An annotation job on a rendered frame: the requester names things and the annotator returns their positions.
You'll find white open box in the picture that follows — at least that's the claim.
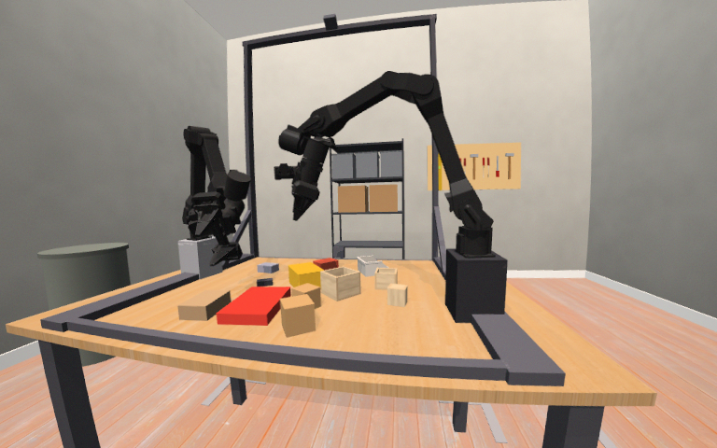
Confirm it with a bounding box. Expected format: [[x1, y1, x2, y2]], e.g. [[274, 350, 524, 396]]
[[357, 256, 389, 277]]

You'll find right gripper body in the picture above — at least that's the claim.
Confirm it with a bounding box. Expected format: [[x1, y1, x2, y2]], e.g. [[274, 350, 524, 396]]
[[191, 191, 243, 260]]

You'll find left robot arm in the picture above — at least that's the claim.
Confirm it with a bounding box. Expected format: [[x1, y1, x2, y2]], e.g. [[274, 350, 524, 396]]
[[278, 71, 496, 259]]

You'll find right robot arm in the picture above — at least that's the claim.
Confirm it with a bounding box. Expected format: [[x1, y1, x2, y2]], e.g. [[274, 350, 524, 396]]
[[182, 126, 251, 241]]

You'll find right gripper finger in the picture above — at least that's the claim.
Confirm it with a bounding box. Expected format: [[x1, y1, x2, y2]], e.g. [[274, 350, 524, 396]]
[[193, 203, 222, 236], [210, 247, 238, 266]]

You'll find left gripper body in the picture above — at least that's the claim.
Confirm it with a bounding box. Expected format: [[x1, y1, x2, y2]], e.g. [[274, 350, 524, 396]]
[[291, 157, 323, 200]]

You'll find black metal gantry frame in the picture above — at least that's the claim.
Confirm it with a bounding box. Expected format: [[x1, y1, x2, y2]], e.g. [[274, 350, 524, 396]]
[[232, 14, 446, 271]]

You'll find yellow rectangular block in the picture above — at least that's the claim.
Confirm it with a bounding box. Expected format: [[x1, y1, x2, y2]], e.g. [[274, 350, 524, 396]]
[[288, 262, 324, 287]]

